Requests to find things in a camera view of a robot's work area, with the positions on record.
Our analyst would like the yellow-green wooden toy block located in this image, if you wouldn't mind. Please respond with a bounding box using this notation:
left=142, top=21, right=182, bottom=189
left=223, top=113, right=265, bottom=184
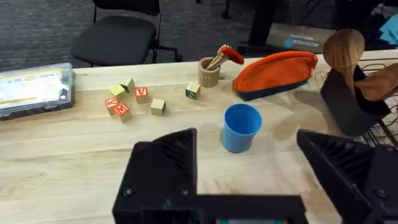
left=109, top=83, right=127, bottom=101

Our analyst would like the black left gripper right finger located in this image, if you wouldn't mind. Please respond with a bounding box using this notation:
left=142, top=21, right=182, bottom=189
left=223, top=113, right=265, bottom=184
left=296, top=129, right=398, bottom=224

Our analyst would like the wooden block with dark print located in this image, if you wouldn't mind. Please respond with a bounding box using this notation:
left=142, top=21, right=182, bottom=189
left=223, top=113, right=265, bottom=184
left=120, top=78, right=136, bottom=94

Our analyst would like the black wire dish rack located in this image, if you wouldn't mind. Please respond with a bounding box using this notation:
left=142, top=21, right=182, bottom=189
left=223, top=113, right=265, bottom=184
left=357, top=57, right=398, bottom=148

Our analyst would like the black cutlery holder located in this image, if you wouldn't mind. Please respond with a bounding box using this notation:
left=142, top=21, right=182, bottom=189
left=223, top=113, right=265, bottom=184
left=320, top=65, right=392, bottom=137

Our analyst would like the flat cardboard box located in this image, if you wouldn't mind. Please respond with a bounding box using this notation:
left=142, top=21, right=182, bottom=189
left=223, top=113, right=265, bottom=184
left=266, top=22, right=338, bottom=54

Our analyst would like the plain wooden toy block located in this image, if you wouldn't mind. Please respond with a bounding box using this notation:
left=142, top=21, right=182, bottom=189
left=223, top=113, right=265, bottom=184
left=149, top=98, right=167, bottom=117

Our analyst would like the clear plastic parts box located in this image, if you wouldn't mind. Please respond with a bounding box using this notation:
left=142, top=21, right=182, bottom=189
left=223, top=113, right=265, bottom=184
left=0, top=62, right=76, bottom=121

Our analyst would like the cyan cloth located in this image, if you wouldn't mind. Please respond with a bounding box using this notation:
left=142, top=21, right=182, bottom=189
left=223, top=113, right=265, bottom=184
left=378, top=14, right=398, bottom=46

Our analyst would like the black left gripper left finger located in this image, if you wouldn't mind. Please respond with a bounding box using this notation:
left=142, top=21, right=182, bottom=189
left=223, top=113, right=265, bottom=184
left=112, top=127, right=199, bottom=224

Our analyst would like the wooden spoon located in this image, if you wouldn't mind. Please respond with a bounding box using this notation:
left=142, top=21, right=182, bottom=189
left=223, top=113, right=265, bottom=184
left=322, top=29, right=366, bottom=91

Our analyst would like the round wooden pot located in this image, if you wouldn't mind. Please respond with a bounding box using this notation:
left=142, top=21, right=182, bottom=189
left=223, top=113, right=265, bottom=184
left=198, top=57, right=221, bottom=88

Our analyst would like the black office chair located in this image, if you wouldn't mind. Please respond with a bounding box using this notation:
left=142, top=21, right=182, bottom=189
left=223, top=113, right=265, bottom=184
left=70, top=0, right=184, bottom=68

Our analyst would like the wooden block with red letter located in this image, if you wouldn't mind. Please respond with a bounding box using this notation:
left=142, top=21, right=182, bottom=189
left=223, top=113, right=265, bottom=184
left=113, top=103, right=134, bottom=123
left=104, top=96, right=120, bottom=116
left=134, top=86, right=150, bottom=105

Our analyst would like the wooden spatula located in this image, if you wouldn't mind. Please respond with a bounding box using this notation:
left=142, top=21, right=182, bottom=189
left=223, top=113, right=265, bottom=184
left=354, top=63, right=398, bottom=102

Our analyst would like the orange and navy zip bag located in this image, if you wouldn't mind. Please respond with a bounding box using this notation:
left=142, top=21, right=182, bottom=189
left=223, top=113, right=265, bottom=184
left=232, top=50, right=319, bottom=102

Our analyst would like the black stand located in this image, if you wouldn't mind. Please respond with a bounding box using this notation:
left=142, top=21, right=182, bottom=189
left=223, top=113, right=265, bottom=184
left=237, top=0, right=282, bottom=56

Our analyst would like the wooden block with green letter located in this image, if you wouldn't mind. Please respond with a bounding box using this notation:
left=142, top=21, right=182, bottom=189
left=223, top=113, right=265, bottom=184
left=185, top=82, right=201, bottom=101

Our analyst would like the blue plastic cup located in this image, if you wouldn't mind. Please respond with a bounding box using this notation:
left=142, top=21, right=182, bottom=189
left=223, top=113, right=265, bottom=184
left=221, top=103, right=263, bottom=154

